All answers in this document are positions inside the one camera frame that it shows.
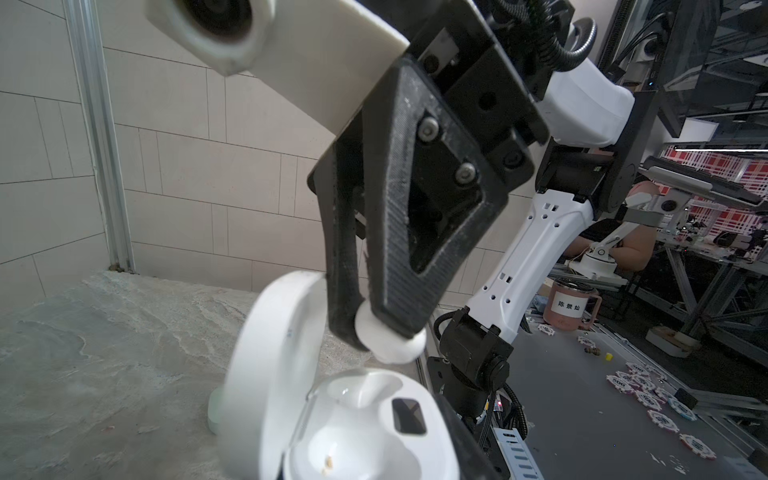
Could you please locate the white earbud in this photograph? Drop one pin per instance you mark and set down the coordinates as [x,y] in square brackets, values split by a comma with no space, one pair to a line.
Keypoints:
[385,344]

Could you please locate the green earbud charging case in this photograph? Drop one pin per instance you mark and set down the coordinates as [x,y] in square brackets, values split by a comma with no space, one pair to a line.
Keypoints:
[213,412]

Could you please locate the white earbud charging case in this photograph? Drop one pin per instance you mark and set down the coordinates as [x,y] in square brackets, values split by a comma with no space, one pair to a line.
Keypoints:
[278,421]

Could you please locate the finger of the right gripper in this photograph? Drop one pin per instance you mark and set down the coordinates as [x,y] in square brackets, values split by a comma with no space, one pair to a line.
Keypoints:
[333,180]
[430,195]

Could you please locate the scattered poker chips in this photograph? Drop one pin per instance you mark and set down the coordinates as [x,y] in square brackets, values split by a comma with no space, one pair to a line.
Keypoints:
[601,402]

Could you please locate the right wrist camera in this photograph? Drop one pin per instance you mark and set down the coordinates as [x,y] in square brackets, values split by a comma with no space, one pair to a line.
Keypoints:
[322,56]

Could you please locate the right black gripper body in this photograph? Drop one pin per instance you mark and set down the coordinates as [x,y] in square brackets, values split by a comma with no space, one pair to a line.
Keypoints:
[491,61]

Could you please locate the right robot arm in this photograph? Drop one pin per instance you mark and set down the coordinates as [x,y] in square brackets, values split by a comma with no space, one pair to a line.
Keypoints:
[583,170]

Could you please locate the pink labelled container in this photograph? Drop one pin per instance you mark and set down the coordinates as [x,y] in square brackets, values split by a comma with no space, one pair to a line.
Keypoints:
[572,306]

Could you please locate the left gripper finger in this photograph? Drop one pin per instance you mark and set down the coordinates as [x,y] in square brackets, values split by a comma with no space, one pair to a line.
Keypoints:
[473,464]

